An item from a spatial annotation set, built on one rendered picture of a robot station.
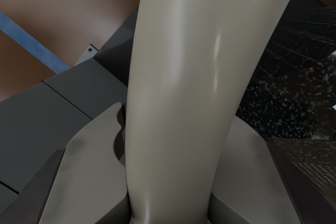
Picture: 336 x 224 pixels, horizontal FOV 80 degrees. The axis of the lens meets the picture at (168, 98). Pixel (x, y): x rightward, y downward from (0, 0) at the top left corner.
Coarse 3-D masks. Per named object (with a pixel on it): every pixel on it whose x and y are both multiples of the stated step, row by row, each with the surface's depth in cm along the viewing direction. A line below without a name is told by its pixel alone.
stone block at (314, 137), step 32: (320, 0) 49; (288, 32) 49; (320, 32) 38; (288, 64) 39; (320, 64) 32; (256, 96) 43; (288, 96) 37; (320, 96) 32; (256, 128) 44; (288, 128) 37; (320, 128) 32; (320, 160) 37
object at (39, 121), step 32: (96, 64) 112; (32, 96) 69; (64, 96) 79; (96, 96) 93; (0, 128) 55; (32, 128) 61; (64, 128) 69; (0, 160) 50; (32, 160) 55; (0, 192) 46
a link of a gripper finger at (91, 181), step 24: (96, 120) 10; (120, 120) 12; (72, 144) 9; (96, 144) 9; (120, 144) 10; (72, 168) 8; (96, 168) 8; (120, 168) 8; (72, 192) 7; (96, 192) 7; (120, 192) 7; (48, 216) 6; (72, 216) 6; (96, 216) 6; (120, 216) 7
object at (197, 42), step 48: (144, 0) 4; (192, 0) 3; (240, 0) 3; (288, 0) 4; (144, 48) 4; (192, 48) 4; (240, 48) 4; (144, 96) 4; (192, 96) 4; (240, 96) 5; (144, 144) 5; (192, 144) 5; (144, 192) 6; (192, 192) 6
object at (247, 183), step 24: (240, 120) 10; (240, 144) 9; (264, 144) 9; (216, 168) 8; (240, 168) 8; (264, 168) 8; (216, 192) 7; (240, 192) 7; (264, 192) 7; (216, 216) 7; (240, 216) 6; (264, 216) 6; (288, 216) 6
